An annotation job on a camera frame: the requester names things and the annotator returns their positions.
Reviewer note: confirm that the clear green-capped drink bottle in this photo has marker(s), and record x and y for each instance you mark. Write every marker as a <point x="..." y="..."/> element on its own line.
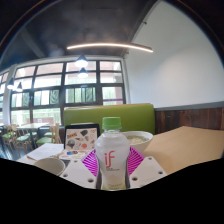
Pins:
<point x="111" y="156"/>

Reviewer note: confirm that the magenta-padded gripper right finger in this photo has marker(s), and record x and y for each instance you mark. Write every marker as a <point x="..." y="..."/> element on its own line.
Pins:
<point x="146" y="171"/>

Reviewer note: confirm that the white ceramic bowl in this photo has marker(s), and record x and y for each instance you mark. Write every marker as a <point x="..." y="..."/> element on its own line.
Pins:
<point x="141" y="141"/>

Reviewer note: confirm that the green upholstered bench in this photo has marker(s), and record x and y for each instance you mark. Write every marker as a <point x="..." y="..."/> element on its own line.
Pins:
<point x="133" y="116"/>

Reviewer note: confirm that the light wooden dining table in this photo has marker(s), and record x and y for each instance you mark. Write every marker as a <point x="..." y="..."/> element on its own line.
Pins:
<point x="31" y="126"/>

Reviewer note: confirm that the dark pendant ceiling lamps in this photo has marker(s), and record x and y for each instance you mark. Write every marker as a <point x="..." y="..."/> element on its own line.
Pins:
<point x="81" y="62"/>

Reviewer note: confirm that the wooden chairs with green seats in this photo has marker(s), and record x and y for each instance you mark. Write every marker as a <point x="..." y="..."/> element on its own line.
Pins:
<point x="21" y="138"/>

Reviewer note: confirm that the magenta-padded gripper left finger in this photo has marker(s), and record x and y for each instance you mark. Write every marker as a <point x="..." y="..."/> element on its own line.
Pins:
<point x="80" y="173"/>

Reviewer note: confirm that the curved linear ceiling light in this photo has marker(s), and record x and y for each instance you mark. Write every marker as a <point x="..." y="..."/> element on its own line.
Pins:
<point x="110" y="44"/>

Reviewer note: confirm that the small white device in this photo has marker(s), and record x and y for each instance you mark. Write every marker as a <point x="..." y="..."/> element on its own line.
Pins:
<point x="71" y="154"/>

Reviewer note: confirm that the black-framed window wall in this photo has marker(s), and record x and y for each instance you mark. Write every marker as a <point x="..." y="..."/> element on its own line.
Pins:
<point x="50" y="93"/>

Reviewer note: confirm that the white paper sheets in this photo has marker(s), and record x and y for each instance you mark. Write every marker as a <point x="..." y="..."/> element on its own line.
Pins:
<point x="45" y="151"/>

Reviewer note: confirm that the beige patterned mug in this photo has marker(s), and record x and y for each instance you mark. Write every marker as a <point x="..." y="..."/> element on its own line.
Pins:
<point x="50" y="165"/>

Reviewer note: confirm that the black tablet with stickers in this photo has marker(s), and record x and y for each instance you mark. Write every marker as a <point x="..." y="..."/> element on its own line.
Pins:
<point x="80" y="137"/>

